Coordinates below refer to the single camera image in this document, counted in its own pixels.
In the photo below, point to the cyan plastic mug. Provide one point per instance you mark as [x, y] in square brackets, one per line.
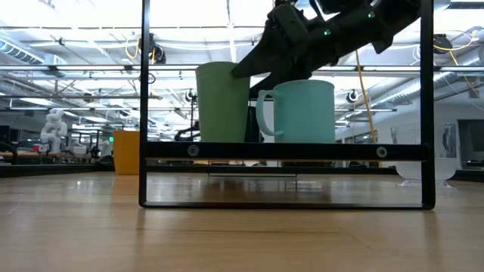
[306, 113]

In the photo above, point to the orange plastic cup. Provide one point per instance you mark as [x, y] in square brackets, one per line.
[126, 151]

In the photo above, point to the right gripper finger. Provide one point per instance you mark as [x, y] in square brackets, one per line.
[261, 60]
[281, 77]

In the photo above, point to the black aluminium table frame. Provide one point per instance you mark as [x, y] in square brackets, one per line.
[22, 170]

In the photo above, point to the green plastic cup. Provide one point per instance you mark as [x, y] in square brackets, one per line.
[219, 109]

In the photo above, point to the white robot figure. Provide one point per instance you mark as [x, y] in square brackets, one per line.
[53, 130]

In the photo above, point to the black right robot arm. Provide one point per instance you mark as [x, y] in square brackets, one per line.
[378, 26]

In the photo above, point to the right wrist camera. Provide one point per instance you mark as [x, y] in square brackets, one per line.
[287, 22]

